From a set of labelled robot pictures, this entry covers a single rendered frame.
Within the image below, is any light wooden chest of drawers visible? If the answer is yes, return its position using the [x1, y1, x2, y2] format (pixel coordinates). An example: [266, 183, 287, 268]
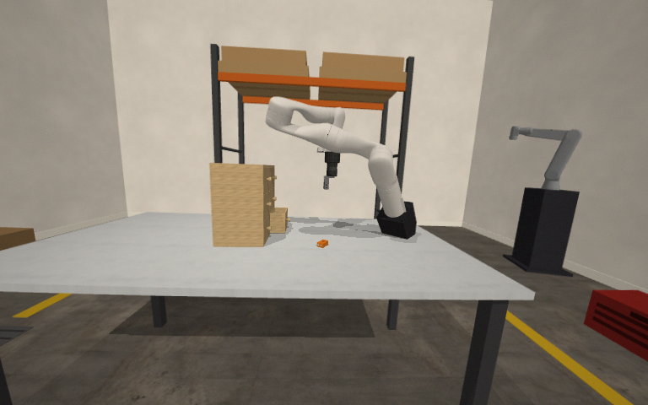
[209, 163, 275, 247]

